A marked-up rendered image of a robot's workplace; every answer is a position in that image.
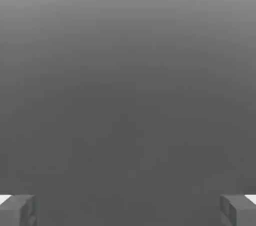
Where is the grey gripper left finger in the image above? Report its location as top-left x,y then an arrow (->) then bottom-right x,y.
0,194 -> 38,226

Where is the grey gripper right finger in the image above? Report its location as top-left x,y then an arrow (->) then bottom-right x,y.
219,194 -> 256,226

